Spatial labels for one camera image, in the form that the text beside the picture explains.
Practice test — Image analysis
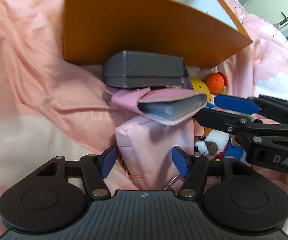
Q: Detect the pink leather sleeve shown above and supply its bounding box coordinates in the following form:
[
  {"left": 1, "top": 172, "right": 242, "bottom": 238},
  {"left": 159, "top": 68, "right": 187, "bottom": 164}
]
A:
[{"left": 111, "top": 87, "right": 208, "bottom": 127}]

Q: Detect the grey rectangular case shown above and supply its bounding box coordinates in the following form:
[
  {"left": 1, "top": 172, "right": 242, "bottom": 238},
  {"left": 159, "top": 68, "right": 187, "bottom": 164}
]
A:
[{"left": 102, "top": 50, "right": 190, "bottom": 89}]

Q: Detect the grey flat pack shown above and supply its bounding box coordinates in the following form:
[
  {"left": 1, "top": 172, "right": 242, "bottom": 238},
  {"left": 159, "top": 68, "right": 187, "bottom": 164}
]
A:
[{"left": 138, "top": 97, "right": 207, "bottom": 120}]

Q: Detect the orange crochet ball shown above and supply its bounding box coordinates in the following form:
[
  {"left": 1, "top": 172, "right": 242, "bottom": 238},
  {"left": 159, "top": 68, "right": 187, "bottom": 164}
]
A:
[{"left": 204, "top": 72, "right": 228, "bottom": 93}]

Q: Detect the orange cardboard box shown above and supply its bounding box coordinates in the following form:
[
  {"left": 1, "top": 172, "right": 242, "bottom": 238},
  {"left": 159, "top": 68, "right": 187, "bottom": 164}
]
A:
[{"left": 62, "top": 0, "right": 254, "bottom": 68}]

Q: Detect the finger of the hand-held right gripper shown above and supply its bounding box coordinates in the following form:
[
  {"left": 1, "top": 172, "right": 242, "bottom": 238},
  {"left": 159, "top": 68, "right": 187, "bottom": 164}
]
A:
[
  {"left": 195, "top": 107, "right": 263, "bottom": 143},
  {"left": 213, "top": 94, "right": 288, "bottom": 125}
]

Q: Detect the light pink fabric pouch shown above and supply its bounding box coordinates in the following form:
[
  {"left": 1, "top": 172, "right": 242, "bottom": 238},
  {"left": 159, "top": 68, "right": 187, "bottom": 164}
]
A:
[{"left": 115, "top": 119, "right": 196, "bottom": 190}]

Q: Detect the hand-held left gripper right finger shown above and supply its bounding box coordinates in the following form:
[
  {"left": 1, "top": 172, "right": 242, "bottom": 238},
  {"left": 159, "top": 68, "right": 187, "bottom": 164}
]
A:
[{"left": 171, "top": 145, "right": 256, "bottom": 198}]

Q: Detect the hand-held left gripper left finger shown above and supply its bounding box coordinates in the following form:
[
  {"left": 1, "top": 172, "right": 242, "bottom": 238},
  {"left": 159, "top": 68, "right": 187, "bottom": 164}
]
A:
[{"left": 34, "top": 145, "right": 117, "bottom": 198}]

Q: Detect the brown and white plush dog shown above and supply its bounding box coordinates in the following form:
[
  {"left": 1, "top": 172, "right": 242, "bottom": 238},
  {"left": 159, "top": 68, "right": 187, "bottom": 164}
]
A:
[{"left": 194, "top": 127, "right": 250, "bottom": 165}]

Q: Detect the yellow plastic toy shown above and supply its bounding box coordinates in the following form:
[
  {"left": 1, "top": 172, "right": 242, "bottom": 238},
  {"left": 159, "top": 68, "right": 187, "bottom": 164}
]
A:
[{"left": 189, "top": 77, "right": 213, "bottom": 103}]

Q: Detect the pink cloud print blanket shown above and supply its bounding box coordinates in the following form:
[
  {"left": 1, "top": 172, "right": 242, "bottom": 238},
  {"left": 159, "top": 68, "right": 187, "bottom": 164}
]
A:
[{"left": 0, "top": 0, "right": 288, "bottom": 240}]

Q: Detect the metal chain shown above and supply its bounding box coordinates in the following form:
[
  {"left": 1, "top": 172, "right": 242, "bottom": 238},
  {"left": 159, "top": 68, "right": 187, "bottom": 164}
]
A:
[{"left": 119, "top": 155, "right": 133, "bottom": 179}]

